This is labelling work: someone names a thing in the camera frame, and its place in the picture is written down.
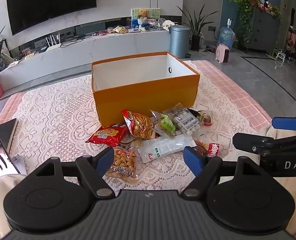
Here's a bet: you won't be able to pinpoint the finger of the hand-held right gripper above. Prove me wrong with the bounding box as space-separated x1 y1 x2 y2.
271 115 296 132
232 131 292 156

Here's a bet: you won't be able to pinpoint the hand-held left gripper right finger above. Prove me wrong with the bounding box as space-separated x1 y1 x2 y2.
182 145 266 198

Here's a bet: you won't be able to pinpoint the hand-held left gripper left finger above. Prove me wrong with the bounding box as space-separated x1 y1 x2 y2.
26 146 115 199

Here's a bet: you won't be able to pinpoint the red-label brown snack packet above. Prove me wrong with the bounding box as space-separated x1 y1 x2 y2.
195 140 223 157

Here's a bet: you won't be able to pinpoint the long white snack packet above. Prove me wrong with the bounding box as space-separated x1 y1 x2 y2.
137 133 197 164

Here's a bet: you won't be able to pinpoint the clear packet of white balls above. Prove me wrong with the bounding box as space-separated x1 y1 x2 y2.
163 102 203 137

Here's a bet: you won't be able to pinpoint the orange cardboard box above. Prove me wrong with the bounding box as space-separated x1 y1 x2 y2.
91 51 201 127

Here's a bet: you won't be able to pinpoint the clear packet of peanuts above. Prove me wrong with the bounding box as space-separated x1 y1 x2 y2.
105 147 139 183

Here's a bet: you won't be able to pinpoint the red snack bag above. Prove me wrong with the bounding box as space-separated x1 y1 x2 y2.
86 122 130 147

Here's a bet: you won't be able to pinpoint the person's beige pants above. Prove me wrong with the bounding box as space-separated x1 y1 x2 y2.
0 124 296 240

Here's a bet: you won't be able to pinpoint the green-label clear snack packet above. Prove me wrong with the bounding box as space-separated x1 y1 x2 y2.
150 110 176 139

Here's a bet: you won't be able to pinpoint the dark round snack packet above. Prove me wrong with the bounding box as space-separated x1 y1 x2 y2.
188 108 215 127

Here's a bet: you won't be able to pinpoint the orange striped chips packet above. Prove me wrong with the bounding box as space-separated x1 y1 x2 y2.
121 109 156 140

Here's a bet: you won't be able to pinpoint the white lace tablecloth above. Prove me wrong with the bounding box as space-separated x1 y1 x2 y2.
13 61 273 197

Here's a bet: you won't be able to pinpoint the pink checked table cover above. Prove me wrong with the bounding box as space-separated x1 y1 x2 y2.
0 60 273 188

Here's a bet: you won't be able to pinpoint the white step stool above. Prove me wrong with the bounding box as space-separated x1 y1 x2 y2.
275 50 286 67

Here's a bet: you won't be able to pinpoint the pink space heater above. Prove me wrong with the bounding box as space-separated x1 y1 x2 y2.
215 43 231 63

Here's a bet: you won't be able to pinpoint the grey storage cabinet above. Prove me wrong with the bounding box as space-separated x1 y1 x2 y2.
242 6 281 53

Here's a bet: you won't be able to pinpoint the dark notebook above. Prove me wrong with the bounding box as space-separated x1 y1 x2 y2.
0 118 19 156

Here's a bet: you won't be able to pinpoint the smartphone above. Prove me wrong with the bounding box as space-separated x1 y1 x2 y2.
0 131 22 178

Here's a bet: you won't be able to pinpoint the blue water jug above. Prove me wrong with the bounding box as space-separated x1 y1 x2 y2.
218 19 236 50

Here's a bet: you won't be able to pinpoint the white media console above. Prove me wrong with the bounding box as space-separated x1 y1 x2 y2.
0 26 175 92

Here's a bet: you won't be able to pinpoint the grey pedal bin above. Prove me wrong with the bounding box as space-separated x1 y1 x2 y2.
168 25 192 59

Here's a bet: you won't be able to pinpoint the trailing ivy plant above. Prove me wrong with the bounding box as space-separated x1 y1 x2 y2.
229 0 261 42

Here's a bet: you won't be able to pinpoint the long-leaf potted plant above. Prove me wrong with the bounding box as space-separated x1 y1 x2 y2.
177 4 219 52

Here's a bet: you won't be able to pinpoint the white router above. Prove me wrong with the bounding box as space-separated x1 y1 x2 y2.
45 32 64 52

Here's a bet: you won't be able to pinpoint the teddy bear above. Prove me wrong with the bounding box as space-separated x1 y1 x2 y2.
137 9 150 20

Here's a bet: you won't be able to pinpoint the green printed gift box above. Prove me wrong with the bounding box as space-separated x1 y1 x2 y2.
131 8 162 29

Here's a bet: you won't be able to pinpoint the wall television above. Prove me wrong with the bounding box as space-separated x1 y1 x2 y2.
6 0 98 36

